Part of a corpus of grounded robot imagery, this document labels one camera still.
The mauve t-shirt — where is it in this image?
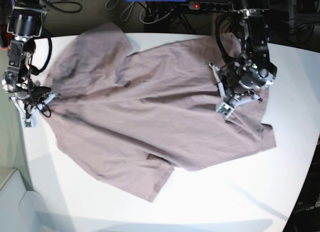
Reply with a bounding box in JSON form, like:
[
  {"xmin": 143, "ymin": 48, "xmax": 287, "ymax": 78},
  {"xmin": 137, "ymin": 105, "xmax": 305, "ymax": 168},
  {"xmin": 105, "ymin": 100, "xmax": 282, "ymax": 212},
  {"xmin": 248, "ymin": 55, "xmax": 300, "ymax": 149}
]
[{"xmin": 45, "ymin": 23, "xmax": 276, "ymax": 202}]

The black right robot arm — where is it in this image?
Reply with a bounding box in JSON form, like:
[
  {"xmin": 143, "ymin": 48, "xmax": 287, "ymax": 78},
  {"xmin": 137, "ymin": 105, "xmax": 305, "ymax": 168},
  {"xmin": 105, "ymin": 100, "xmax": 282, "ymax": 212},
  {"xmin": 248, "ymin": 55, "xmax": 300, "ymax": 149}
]
[{"xmin": 0, "ymin": 0, "xmax": 56, "ymax": 122}]

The red black clamp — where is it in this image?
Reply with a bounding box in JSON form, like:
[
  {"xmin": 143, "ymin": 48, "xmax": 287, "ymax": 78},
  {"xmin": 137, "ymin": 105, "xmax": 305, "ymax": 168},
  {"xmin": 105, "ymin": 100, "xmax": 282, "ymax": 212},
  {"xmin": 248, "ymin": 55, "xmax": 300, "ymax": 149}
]
[{"xmin": 0, "ymin": 23, "xmax": 11, "ymax": 50}]

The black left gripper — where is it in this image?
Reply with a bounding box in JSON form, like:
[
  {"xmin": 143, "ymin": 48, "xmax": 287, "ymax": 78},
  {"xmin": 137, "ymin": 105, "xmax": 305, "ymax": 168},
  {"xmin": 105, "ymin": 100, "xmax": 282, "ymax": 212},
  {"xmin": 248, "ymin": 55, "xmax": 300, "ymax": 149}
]
[{"xmin": 219, "ymin": 66, "xmax": 260, "ymax": 94}]

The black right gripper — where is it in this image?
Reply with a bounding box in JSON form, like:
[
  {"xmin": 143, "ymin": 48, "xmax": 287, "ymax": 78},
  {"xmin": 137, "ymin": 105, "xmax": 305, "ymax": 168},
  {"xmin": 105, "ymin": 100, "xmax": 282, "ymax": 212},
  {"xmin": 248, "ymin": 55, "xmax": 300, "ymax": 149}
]
[{"xmin": 15, "ymin": 85, "xmax": 52, "ymax": 117}]

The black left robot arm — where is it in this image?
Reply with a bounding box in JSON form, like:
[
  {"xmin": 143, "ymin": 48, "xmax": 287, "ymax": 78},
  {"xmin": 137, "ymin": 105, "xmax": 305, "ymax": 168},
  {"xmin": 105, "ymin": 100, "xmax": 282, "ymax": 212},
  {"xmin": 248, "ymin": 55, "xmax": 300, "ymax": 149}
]
[{"xmin": 215, "ymin": 0, "xmax": 277, "ymax": 98}]

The black power strip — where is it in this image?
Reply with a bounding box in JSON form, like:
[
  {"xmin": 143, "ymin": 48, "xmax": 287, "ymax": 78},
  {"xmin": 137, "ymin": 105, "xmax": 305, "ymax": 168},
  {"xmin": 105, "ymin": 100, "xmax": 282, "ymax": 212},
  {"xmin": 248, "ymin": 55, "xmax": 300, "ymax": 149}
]
[{"xmin": 188, "ymin": 1, "xmax": 230, "ymax": 12}]

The white cable loop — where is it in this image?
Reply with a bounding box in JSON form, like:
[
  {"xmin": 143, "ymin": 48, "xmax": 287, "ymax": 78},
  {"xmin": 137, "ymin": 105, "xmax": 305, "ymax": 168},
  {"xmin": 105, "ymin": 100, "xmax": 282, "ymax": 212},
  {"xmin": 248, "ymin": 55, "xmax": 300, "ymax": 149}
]
[{"xmin": 120, "ymin": 1, "xmax": 147, "ymax": 24}]

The grey side panel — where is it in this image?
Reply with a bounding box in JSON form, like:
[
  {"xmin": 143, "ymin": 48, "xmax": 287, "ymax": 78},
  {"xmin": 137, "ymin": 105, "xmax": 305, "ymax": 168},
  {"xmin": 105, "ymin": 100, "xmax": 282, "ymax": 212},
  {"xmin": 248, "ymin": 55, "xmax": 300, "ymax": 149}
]
[{"xmin": 0, "ymin": 169, "xmax": 51, "ymax": 232}]

